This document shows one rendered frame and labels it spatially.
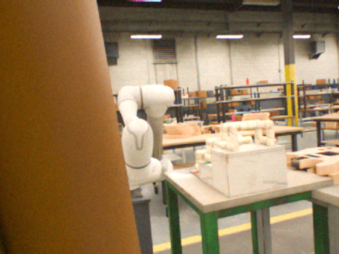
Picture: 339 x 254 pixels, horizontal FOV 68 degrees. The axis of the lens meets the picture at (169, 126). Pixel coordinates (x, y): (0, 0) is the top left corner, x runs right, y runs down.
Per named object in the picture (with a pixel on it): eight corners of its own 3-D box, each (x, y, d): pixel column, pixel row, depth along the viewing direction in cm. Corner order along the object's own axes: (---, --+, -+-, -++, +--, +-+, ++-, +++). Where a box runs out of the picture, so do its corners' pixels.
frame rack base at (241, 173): (230, 198, 97) (227, 154, 96) (212, 187, 111) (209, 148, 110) (288, 186, 104) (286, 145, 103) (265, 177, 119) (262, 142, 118)
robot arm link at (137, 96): (117, 97, 132) (142, 95, 134) (115, 81, 146) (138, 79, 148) (119, 117, 140) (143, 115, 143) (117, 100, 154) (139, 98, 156)
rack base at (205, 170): (213, 187, 111) (211, 167, 110) (198, 178, 127) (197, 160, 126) (265, 177, 118) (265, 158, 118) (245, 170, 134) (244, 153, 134)
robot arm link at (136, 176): (120, 173, 106) (120, 150, 98) (156, 167, 110) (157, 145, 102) (124, 194, 98) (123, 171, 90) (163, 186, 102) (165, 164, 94)
